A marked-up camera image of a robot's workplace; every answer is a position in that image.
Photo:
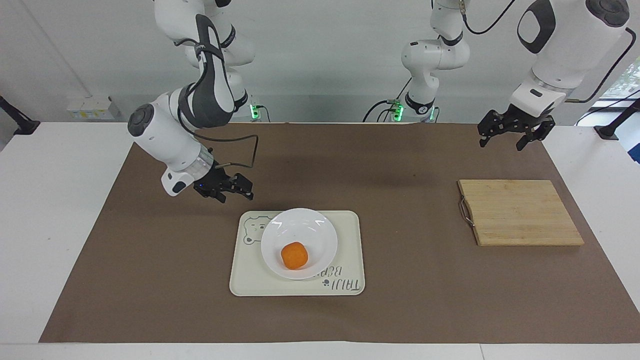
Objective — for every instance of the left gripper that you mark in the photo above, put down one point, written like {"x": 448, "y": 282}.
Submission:
{"x": 522, "y": 122}

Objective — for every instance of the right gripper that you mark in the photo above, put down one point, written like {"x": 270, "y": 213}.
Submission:
{"x": 210, "y": 179}

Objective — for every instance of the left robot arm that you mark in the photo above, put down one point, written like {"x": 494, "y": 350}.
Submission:
{"x": 565, "y": 50}

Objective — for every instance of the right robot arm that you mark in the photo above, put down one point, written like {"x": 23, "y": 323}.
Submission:
{"x": 165, "y": 135}

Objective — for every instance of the white plate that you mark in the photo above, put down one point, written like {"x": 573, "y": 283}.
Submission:
{"x": 300, "y": 227}

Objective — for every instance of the orange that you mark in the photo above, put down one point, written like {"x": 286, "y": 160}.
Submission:
{"x": 294, "y": 255}

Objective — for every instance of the wooden cutting board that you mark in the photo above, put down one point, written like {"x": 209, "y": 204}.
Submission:
{"x": 520, "y": 212}

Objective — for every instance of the cream tray with bear print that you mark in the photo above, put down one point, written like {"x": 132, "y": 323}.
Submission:
{"x": 250, "y": 277}

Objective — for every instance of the black stand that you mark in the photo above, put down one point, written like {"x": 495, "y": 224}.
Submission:
{"x": 612, "y": 129}
{"x": 22, "y": 125}

